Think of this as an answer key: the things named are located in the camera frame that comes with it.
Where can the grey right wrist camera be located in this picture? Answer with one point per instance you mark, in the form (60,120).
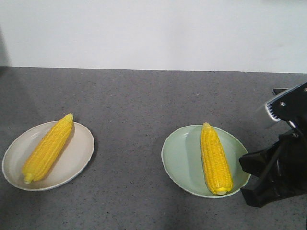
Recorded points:
(265,116)

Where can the yellow corn cob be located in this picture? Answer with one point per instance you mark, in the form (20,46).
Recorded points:
(215,166)
(38,164)

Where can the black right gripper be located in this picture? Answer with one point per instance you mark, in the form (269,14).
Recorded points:
(289,154)

